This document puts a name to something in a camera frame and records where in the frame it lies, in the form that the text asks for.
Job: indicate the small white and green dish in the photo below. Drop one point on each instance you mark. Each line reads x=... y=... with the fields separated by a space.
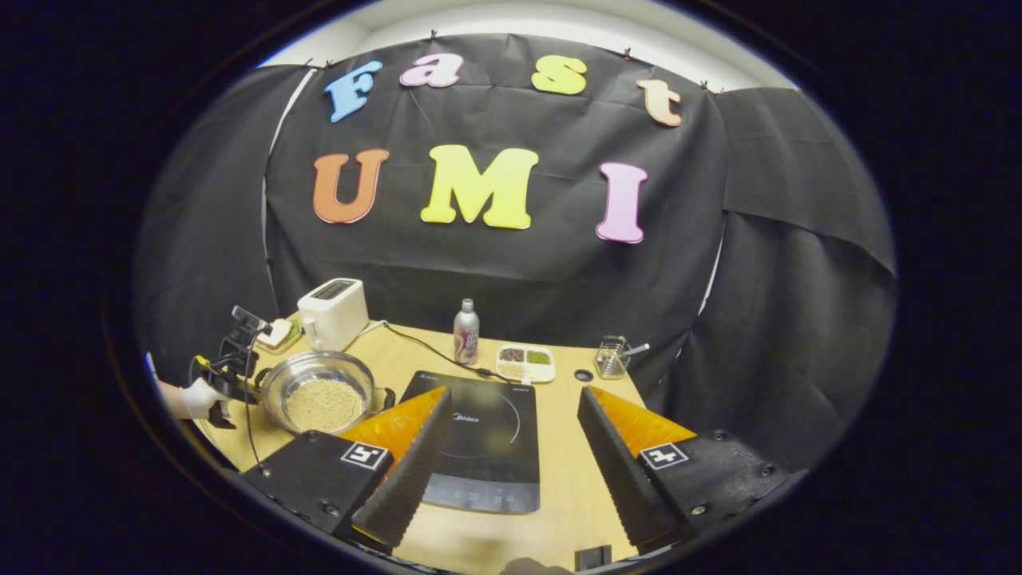
x=279 y=331

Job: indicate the silver drink bottle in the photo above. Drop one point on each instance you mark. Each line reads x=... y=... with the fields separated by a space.
x=466 y=335

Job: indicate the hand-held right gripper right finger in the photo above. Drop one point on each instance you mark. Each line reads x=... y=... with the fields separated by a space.
x=619 y=479

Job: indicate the steel pot with beans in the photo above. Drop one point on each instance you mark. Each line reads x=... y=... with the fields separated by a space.
x=323 y=403

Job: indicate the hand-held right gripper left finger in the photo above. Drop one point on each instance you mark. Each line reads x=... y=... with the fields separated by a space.
x=411 y=479

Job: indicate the white divided bean tray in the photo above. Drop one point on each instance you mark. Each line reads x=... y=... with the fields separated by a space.
x=543 y=372

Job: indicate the black induction cooktop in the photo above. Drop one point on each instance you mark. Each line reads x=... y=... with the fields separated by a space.
x=487 y=447

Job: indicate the white toaster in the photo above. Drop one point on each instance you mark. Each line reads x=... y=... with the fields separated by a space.
x=335 y=319

